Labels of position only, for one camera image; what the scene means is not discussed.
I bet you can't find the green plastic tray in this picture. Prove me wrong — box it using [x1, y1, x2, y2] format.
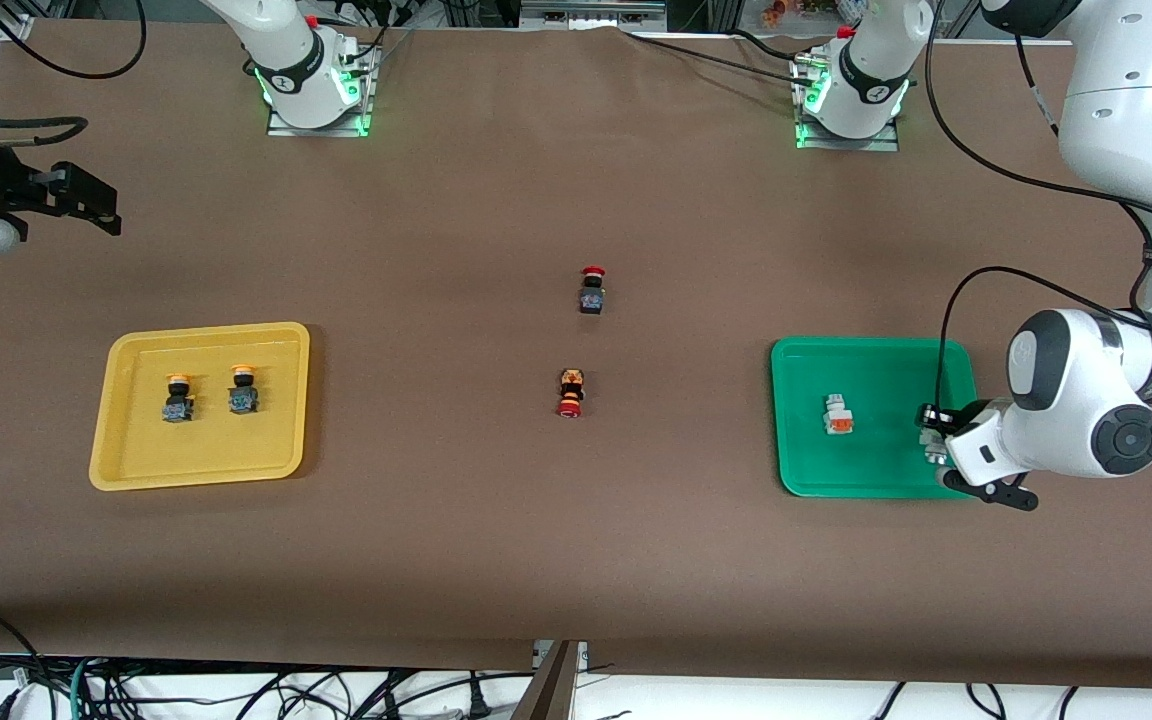
[770, 337, 993, 499]

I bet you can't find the black cable on table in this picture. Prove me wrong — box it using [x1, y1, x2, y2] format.
[621, 30, 817, 86]
[731, 28, 817, 61]

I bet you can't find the yellow plastic tray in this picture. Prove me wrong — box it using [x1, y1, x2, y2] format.
[88, 321, 311, 492]

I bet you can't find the brown table cover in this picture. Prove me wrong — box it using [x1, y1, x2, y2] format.
[0, 20, 1152, 691]

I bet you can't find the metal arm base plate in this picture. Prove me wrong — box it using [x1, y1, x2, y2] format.
[266, 45, 377, 138]
[793, 50, 902, 153]

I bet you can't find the yellow pushbutton black body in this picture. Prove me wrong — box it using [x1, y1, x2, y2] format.
[162, 372, 197, 424]
[228, 364, 261, 415]

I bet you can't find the table support post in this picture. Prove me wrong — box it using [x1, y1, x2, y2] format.
[511, 640, 587, 720]

